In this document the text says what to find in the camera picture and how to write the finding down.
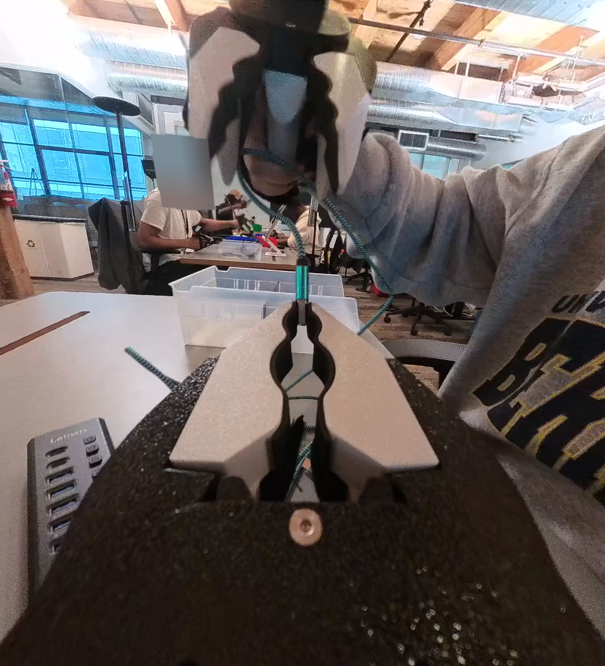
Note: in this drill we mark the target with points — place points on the black office chair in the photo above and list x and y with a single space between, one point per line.
422 312

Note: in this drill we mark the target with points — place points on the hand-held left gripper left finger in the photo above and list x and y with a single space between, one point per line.
229 416

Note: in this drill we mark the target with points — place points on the person's printed grey sweatshirt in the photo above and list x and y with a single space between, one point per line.
567 390

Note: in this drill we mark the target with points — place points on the clear plastic bin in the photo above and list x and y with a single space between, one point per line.
229 317
260 278

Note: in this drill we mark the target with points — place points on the person's right forearm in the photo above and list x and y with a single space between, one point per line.
411 218

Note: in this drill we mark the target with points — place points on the white recycling cabinet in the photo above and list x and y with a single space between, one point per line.
52 249

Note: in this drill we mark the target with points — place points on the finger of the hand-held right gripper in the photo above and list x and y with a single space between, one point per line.
214 78
349 114

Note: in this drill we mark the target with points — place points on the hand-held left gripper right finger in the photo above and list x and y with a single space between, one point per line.
375 416

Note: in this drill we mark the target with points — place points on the red fire extinguisher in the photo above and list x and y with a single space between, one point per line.
1 182

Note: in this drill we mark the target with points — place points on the wooden work table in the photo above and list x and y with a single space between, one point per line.
208 259

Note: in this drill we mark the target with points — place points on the silver ventilation duct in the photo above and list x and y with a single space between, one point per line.
437 99

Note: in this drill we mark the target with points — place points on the dark multi-port usb hub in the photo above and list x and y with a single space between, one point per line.
58 468

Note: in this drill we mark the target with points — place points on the person's right hand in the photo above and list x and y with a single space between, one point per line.
260 177

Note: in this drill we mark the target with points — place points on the dark grey jacket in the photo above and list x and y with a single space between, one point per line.
115 244

